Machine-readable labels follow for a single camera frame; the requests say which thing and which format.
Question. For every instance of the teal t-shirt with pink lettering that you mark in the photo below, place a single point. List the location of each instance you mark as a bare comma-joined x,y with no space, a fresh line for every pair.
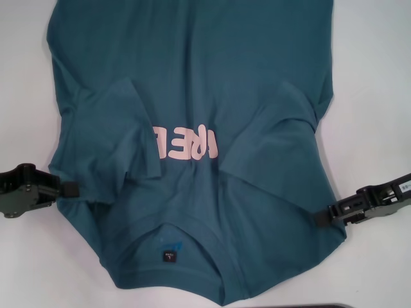
192,64

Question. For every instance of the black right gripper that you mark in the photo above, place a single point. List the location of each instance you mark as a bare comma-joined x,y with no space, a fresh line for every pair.
393,199

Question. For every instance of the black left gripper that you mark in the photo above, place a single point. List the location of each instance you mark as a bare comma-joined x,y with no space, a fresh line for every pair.
16,192

